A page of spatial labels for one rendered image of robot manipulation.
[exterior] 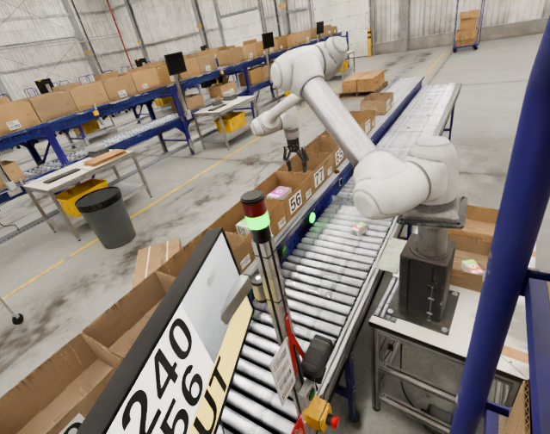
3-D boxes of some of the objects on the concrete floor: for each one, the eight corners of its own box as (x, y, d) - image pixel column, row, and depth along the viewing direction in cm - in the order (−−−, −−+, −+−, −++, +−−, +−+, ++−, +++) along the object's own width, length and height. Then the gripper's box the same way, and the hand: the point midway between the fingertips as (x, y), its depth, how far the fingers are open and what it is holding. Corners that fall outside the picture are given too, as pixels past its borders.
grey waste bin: (132, 247, 381) (108, 202, 348) (92, 254, 383) (65, 210, 351) (145, 226, 424) (125, 183, 392) (109, 232, 427) (87, 190, 394)
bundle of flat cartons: (184, 284, 304) (180, 274, 298) (135, 300, 297) (130, 290, 291) (182, 246, 363) (179, 237, 357) (142, 258, 356) (137, 250, 350)
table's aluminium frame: (492, 474, 147) (529, 387, 110) (371, 408, 180) (368, 325, 144) (509, 319, 212) (535, 232, 176) (417, 293, 245) (423, 215, 209)
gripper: (312, 135, 185) (316, 170, 197) (279, 134, 197) (285, 168, 208) (306, 139, 180) (311, 175, 191) (273, 139, 192) (279, 172, 203)
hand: (297, 168), depth 199 cm, fingers open, 10 cm apart
